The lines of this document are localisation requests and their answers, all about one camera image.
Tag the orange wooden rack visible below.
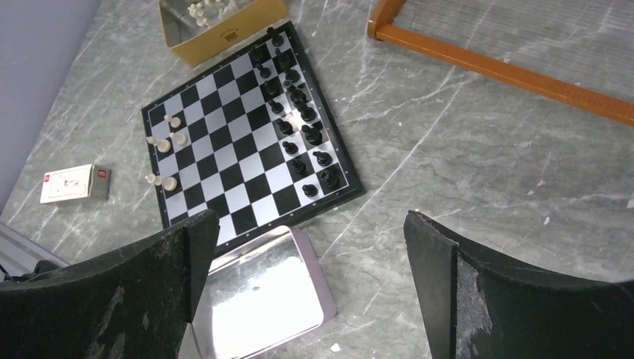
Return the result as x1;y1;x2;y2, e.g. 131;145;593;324
366;0;633;126

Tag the gold tin of white pieces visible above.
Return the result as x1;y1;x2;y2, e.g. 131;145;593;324
158;0;288;67

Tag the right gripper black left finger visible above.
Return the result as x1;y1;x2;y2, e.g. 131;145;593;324
1;209;220;358

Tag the silver metal tin lid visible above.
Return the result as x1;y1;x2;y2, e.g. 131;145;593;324
179;226;337;358

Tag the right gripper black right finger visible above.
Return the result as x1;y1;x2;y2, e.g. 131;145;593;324
404;211;633;358

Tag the small white card box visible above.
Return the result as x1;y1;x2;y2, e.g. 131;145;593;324
40;164;111;204

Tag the white chess rook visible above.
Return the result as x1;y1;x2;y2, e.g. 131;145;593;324
164;114;182;129

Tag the black white chessboard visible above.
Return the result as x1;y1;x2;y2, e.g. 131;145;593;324
141;22;365;252

